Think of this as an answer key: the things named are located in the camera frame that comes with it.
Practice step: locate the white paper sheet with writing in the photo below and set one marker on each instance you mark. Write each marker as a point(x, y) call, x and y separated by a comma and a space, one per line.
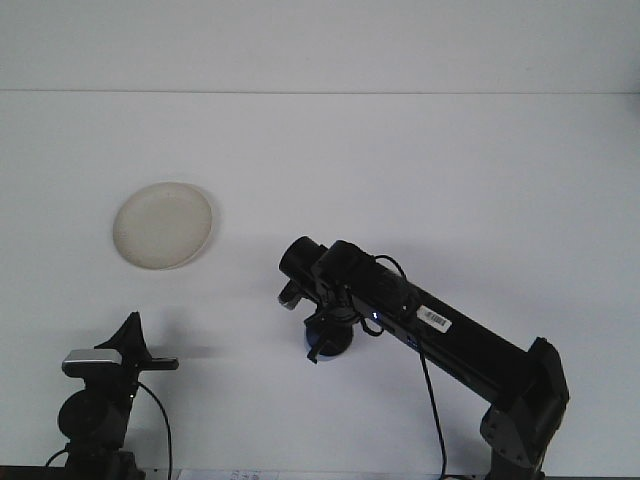
point(225, 475)

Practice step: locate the pale blue cup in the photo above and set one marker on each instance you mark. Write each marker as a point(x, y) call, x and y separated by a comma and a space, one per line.
point(311, 341)

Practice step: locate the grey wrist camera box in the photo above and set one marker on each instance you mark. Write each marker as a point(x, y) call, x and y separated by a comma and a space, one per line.
point(92, 357)
point(288, 299)

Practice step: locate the pale round plate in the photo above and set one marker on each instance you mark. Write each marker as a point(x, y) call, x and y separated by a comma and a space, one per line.
point(162, 225)

